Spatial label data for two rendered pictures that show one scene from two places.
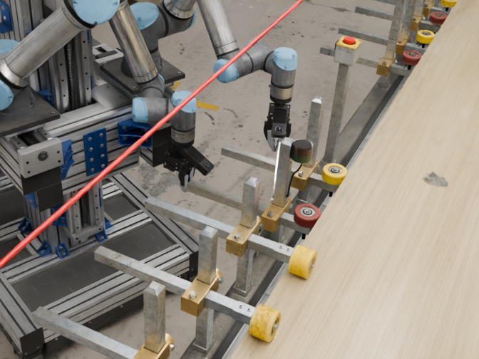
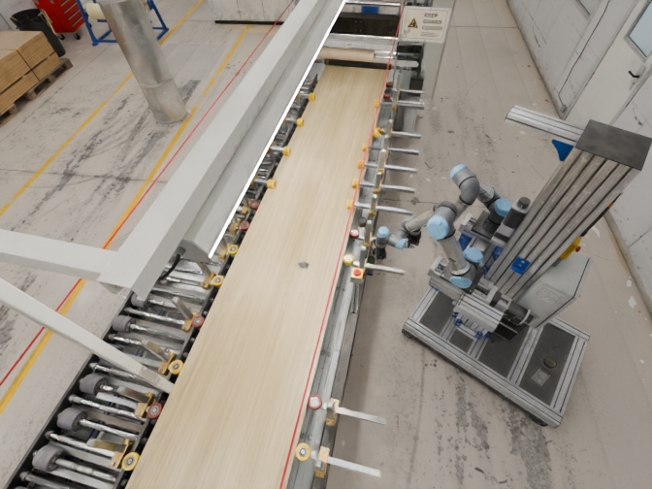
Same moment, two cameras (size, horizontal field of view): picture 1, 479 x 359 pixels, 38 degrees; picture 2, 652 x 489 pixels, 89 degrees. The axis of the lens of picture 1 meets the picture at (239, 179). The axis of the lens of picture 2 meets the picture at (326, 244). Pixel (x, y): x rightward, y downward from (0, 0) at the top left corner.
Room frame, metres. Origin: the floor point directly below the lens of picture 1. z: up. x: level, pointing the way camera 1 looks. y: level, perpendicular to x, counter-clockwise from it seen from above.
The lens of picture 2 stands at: (3.21, -0.65, 2.96)
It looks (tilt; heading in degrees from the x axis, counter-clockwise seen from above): 54 degrees down; 173
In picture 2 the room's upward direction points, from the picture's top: 3 degrees counter-clockwise
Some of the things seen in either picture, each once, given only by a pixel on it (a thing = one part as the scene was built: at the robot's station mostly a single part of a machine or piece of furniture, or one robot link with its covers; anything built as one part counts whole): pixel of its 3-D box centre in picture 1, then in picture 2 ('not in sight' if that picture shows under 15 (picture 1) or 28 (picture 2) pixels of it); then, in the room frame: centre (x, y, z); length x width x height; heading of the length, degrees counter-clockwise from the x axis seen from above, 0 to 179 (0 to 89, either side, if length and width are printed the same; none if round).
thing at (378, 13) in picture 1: (396, 18); not in sight; (3.35, -0.73, 0.84); 0.43 x 0.03 x 0.04; 67
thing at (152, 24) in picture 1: (142, 25); (470, 259); (2.24, 0.37, 1.21); 0.13 x 0.12 x 0.14; 137
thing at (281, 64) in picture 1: (283, 67); (382, 235); (1.97, -0.11, 1.23); 0.09 x 0.08 x 0.11; 47
